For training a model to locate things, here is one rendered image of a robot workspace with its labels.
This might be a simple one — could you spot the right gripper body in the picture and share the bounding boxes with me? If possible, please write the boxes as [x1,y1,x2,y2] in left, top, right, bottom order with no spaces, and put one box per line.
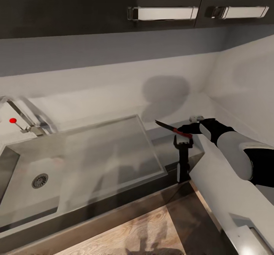
[183,123,198,134]

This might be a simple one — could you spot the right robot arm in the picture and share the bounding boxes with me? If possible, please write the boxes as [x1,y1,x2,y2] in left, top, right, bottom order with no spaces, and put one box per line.
[177,116,274,206]

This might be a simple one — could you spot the parer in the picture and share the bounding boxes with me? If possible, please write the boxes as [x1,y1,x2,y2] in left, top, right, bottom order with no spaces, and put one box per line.
[156,120,193,138]

